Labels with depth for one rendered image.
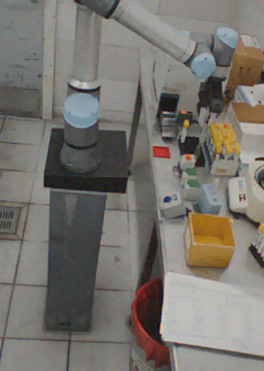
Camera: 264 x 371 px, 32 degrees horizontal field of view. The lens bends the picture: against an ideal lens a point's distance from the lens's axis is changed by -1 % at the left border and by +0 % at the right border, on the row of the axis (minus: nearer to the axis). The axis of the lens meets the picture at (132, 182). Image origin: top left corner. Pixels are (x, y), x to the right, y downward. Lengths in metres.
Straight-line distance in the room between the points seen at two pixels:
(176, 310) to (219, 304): 0.13
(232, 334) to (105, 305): 1.16
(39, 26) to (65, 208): 1.82
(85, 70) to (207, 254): 0.71
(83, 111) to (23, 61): 1.92
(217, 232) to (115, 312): 0.98
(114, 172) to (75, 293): 0.66
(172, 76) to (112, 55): 1.43
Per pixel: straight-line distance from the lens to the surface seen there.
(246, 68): 2.43
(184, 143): 1.89
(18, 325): 2.30
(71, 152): 1.56
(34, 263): 2.51
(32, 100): 3.50
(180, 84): 1.99
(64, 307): 2.12
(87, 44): 1.52
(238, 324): 1.34
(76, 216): 1.68
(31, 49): 3.32
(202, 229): 1.51
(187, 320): 1.30
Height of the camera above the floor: 1.94
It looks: 40 degrees down
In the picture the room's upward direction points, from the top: 10 degrees clockwise
